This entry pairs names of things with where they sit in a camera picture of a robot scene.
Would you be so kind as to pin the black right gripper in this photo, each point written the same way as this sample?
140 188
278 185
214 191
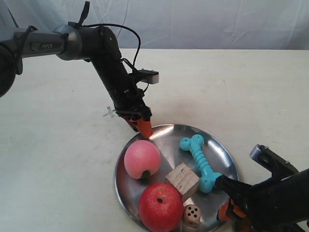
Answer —
244 201

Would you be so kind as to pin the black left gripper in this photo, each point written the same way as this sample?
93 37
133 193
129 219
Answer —
126 96

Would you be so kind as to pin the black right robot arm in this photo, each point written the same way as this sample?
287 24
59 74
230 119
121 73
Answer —
277 204

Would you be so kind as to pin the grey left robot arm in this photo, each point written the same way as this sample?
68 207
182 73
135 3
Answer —
96 44

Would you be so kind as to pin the pink toy peach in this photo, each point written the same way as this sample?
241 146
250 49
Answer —
142 159

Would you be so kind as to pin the wooden die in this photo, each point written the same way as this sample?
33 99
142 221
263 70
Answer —
192 215

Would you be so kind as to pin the wooden block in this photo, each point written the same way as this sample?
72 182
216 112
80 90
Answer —
184 180

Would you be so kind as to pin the turquoise bone dog toy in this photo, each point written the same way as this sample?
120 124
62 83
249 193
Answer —
208 175

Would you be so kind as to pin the red toy apple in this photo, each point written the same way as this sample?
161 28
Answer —
160 207

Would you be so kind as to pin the white backdrop curtain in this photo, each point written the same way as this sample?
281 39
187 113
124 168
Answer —
206 24

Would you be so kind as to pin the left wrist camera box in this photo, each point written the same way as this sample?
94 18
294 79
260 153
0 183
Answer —
146 76

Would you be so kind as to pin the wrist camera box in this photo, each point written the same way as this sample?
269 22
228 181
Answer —
279 167
146 76

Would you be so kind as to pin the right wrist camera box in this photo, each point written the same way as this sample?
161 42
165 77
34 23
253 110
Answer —
279 167

